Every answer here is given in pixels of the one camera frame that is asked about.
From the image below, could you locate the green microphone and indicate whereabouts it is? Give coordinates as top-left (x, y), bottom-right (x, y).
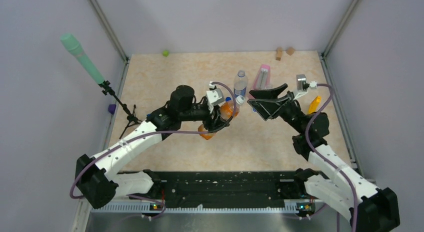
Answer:
top-left (60, 33), bottom-right (105, 84)

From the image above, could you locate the pink metronome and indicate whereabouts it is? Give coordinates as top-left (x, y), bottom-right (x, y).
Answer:
top-left (250, 64), bottom-right (271, 90)

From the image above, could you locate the black microphone tripod stand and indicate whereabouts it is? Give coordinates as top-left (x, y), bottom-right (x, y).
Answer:
top-left (99, 81), bottom-right (142, 139)

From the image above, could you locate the small wooden cube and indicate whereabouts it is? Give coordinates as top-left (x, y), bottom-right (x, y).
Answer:
top-left (286, 47), bottom-right (296, 56)

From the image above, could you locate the clear bottle blue label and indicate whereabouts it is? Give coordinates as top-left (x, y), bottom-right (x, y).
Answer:
top-left (233, 70), bottom-right (248, 97)

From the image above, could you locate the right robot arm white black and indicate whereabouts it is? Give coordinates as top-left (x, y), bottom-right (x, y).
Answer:
top-left (248, 82), bottom-right (400, 231)

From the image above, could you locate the tall wooden block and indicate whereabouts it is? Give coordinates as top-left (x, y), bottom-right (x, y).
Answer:
top-left (275, 47), bottom-right (283, 61)

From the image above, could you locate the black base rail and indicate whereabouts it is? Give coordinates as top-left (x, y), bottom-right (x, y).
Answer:
top-left (134, 170), bottom-right (317, 209)

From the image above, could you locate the orange juice bottle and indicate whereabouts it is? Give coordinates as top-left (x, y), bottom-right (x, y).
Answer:
top-left (198, 99), bottom-right (241, 140)

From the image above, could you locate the green small cube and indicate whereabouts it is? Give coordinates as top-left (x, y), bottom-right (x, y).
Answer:
top-left (162, 50), bottom-right (170, 57)

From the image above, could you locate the purple small block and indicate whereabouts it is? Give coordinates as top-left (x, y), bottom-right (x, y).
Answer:
top-left (107, 104), bottom-right (117, 115)

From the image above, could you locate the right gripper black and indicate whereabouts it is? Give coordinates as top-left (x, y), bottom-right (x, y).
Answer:
top-left (247, 83), bottom-right (306, 134)

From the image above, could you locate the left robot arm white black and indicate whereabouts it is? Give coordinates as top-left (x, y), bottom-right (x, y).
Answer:
top-left (69, 82), bottom-right (228, 209)

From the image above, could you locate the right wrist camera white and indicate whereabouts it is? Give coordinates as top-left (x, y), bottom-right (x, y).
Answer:
top-left (293, 74), bottom-right (317, 100)

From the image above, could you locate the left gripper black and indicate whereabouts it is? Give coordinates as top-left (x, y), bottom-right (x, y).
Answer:
top-left (180, 102), bottom-right (230, 131)

